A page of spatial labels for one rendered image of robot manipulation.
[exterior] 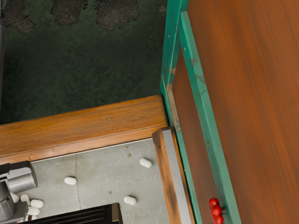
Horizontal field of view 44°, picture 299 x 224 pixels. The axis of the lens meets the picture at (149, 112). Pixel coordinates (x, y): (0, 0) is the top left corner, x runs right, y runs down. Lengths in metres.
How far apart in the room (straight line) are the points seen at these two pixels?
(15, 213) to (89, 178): 0.21
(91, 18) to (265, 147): 1.77
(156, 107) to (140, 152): 0.14
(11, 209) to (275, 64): 0.82
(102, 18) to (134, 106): 1.06
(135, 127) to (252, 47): 0.74
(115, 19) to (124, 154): 1.12
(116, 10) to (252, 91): 1.75
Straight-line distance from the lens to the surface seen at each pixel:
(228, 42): 0.43
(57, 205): 1.09
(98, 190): 1.07
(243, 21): 0.37
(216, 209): 0.55
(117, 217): 0.70
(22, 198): 1.09
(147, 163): 1.05
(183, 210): 0.94
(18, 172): 0.96
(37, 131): 1.10
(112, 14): 2.08
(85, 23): 2.07
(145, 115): 1.07
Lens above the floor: 1.80
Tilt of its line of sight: 75 degrees down
